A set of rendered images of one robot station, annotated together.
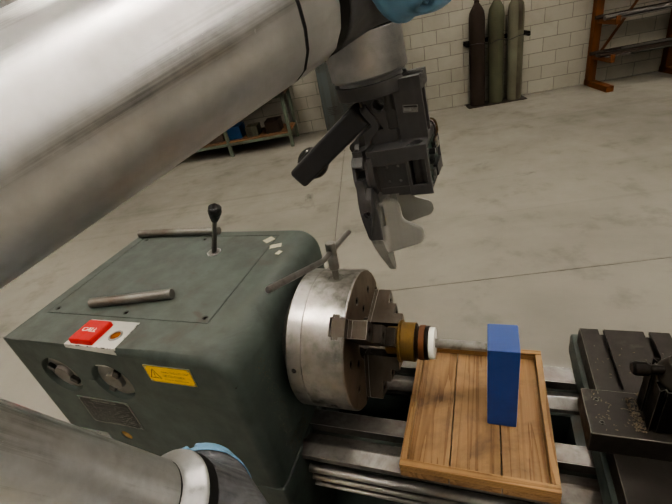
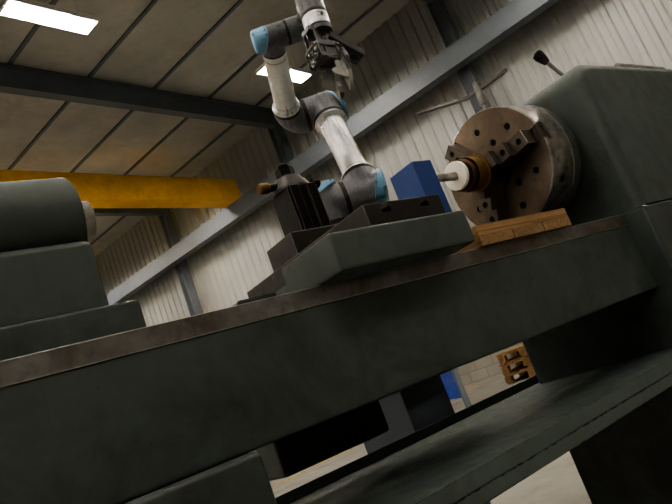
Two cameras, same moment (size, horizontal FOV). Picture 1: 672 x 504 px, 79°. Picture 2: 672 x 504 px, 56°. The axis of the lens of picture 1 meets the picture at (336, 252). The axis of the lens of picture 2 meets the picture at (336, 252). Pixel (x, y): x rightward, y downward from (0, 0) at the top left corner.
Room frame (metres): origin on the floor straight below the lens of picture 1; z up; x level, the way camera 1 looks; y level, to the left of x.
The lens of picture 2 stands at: (1.03, -1.60, 0.71)
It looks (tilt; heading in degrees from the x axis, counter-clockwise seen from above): 12 degrees up; 118
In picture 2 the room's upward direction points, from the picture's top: 21 degrees counter-clockwise
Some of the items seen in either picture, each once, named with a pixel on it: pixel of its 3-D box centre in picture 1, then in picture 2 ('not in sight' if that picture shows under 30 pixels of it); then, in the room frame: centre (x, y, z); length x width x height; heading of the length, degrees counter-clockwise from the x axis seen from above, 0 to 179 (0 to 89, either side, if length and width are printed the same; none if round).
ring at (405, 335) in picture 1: (408, 341); (471, 174); (0.67, -0.11, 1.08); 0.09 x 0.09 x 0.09; 67
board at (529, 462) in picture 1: (476, 407); (464, 258); (0.61, -0.24, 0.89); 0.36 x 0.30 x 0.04; 157
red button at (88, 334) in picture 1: (91, 333); not in sight; (0.70, 0.52, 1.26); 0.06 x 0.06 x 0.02; 67
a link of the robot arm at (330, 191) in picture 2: not in sight; (326, 204); (0.15, 0.13, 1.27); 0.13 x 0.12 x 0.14; 33
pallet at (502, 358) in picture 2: not in sight; (540, 354); (-1.43, 8.02, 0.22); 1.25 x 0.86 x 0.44; 84
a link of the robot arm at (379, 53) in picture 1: (366, 55); (317, 23); (0.43, -0.07, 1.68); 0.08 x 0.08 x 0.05
